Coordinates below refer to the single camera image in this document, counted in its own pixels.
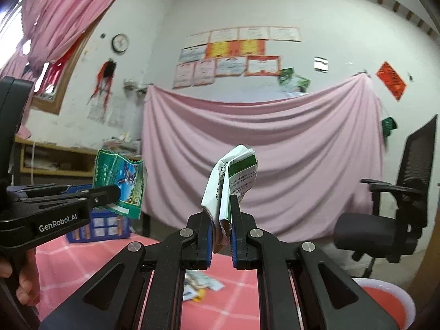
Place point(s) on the blue cardboard box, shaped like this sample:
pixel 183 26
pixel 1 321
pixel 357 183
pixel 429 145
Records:
pixel 103 227

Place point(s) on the person's left hand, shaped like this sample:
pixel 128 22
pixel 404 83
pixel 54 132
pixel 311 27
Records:
pixel 29 282

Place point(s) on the red tassel ornament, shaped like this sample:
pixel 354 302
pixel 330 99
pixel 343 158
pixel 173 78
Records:
pixel 105 75

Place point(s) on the stack of papers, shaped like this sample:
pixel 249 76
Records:
pixel 122 144

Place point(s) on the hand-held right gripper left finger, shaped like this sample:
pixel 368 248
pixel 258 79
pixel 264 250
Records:
pixel 205 245

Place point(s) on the group of wall certificates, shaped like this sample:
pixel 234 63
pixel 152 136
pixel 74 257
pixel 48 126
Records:
pixel 233 58

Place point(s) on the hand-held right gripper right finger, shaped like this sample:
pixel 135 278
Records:
pixel 235 247

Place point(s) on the pink checked tablecloth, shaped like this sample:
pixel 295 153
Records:
pixel 86 264

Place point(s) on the white green paper package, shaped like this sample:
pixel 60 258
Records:
pixel 237 172

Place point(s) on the green hanging bag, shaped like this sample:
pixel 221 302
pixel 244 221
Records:
pixel 389 125

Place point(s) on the round wall clock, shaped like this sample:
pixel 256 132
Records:
pixel 120 43

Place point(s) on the white blue wrapper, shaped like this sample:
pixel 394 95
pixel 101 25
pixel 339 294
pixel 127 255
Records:
pixel 208 283

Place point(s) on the green photo print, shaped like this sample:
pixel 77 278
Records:
pixel 300 84
pixel 285 75

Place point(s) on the green printed wrapper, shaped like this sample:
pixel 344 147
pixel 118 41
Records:
pixel 120 178

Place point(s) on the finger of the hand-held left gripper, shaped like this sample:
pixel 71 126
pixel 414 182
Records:
pixel 92 197
pixel 41 189

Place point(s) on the wooden shelf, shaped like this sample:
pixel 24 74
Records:
pixel 58 149

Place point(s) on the wooden window frame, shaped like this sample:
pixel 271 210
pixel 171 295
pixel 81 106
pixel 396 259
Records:
pixel 58 105

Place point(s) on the black office chair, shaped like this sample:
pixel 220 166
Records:
pixel 374 230

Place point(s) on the white yellow wrapper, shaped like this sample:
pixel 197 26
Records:
pixel 194 294

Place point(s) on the red paper wall decoration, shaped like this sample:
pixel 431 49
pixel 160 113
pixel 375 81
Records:
pixel 391 80

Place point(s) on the white wall paper sheet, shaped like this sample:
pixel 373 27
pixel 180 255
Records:
pixel 101 113

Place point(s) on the white plastic bag bundle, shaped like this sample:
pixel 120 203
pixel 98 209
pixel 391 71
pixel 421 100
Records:
pixel 135 87

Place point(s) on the white black wall card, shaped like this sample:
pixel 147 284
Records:
pixel 320 64

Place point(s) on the red basin with white rim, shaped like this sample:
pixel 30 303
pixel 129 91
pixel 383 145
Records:
pixel 385 292

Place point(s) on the pink window curtain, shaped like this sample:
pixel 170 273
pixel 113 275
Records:
pixel 68 7

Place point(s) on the pink hanging sheet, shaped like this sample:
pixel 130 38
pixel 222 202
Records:
pixel 292 137

